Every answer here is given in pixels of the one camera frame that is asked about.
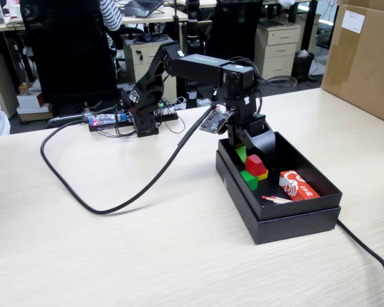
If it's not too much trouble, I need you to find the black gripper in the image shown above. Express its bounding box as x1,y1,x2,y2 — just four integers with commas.
226,110,276,167

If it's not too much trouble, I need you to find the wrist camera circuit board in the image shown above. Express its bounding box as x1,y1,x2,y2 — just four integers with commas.
198,108,234,135

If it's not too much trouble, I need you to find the controller board with LEDs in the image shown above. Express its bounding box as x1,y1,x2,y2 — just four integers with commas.
88,112,131,129

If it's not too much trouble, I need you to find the red white matchbox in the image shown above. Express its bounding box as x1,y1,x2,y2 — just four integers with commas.
278,169,321,201

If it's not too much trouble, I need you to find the beige side cabinet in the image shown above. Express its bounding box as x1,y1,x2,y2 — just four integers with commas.
0,47,19,119

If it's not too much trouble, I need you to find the green wooden cube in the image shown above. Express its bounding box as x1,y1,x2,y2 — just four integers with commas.
239,169,259,192

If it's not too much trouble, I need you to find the smooth black power cable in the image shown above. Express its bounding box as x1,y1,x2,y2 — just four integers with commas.
336,219,384,307

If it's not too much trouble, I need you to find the person in striped shirt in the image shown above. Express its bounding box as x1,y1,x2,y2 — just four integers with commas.
97,0,124,49

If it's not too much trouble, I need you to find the black headset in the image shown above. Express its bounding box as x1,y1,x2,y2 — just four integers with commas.
132,31,168,45

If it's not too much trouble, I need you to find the black servo wire bundle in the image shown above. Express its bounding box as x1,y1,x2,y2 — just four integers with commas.
227,56,299,116

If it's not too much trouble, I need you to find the black trash bin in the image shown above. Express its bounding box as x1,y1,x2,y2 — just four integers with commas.
290,49,316,83

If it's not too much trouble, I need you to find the dark open laptop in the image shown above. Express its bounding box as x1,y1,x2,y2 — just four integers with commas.
120,0,166,19

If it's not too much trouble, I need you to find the black box lid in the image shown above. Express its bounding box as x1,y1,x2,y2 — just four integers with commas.
215,150,342,246

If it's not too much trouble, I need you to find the flat brown carton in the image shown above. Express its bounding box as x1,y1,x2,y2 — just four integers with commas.
17,104,54,122

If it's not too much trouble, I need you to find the large brown cardboard carton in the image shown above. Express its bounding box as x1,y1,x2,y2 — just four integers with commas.
320,0,384,127

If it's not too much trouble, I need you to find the thick black sleeved cable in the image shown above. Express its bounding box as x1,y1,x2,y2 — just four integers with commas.
40,104,220,215

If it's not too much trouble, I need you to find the black cardboard box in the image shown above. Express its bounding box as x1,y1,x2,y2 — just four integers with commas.
217,130,344,221

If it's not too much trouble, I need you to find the beige drawer pedestal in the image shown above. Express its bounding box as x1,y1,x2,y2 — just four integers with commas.
254,22,302,81
123,34,179,103

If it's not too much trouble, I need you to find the large black office chair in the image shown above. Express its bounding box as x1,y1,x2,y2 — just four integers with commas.
19,0,119,129

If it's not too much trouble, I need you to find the black chair chrome base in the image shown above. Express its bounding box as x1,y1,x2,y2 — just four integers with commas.
204,0,263,65

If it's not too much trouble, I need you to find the beige office desk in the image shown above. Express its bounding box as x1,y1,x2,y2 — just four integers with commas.
0,17,28,35
120,4,189,25

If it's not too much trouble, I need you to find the white red carton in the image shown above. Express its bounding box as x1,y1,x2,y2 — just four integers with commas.
16,91,47,109

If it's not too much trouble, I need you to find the black vertical pole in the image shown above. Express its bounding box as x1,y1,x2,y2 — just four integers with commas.
184,0,206,100

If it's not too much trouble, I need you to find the red wooden cube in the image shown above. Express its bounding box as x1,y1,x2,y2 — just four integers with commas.
244,154,268,177

